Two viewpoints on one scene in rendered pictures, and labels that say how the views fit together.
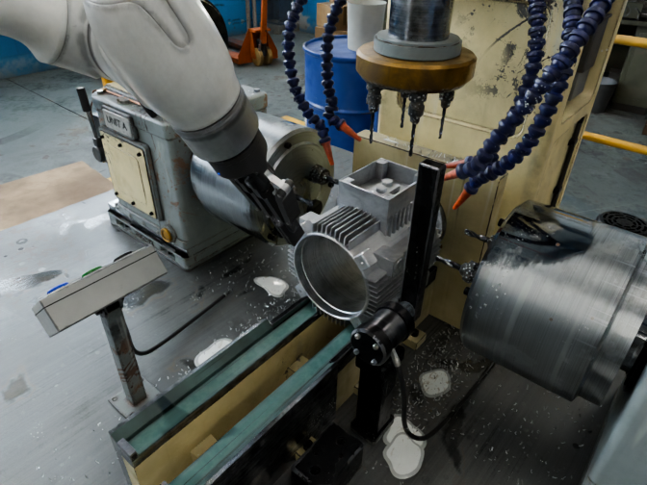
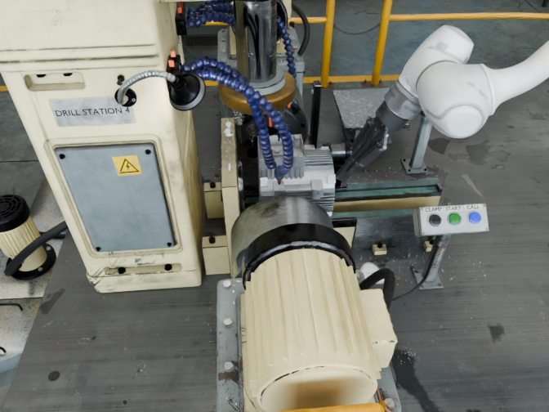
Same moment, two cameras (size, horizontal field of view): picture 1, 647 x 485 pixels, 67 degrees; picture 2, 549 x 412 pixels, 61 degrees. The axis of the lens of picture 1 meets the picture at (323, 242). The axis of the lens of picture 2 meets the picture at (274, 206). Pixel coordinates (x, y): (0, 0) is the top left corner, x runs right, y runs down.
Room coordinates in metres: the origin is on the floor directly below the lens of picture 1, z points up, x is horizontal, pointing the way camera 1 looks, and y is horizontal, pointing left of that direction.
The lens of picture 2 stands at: (1.44, 0.61, 1.88)
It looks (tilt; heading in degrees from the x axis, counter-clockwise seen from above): 44 degrees down; 226
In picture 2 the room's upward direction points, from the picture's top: straight up
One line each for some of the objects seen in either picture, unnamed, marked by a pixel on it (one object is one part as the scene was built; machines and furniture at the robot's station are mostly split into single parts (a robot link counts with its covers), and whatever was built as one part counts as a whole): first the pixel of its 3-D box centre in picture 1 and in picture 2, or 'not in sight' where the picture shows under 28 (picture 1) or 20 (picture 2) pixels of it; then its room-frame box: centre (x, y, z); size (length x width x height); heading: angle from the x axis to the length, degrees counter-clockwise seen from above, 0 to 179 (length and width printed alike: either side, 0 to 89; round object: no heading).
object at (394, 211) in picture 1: (382, 196); (280, 157); (0.73, -0.10, 1.11); 0.12 x 0.11 x 0.07; 140
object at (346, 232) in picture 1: (365, 251); (294, 182); (0.70, -0.07, 1.02); 0.20 x 0.19 x 0.19; 140
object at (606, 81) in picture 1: (595, 94); not in sight; (4.57, -2.51, 0.14); 0.30 x 0.30 x 0.27
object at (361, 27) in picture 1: (363, 25); not in sight; (2.93, -0.20, 0.99); 0.24 x 0.22 x 0.24; 49
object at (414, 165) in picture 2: not in sight; (426, 118); (0.14, 0.00, 1.01); 0.08 x 0.08 x 0.42; 51
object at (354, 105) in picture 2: not in sight; (367, 119); (0.09, -0.26, 0.86); 0.27 x 0.24 x 0.12; 51
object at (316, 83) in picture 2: (419, 247); (314, 123); (0.56, -0.13, 1.12); 0.04 x 0.03 x 0.26; 141
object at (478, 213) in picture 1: (423, 223); (220, 198); (0.87, -0.21, 0.97); 0.30 x 0.11 x 0.34; 51
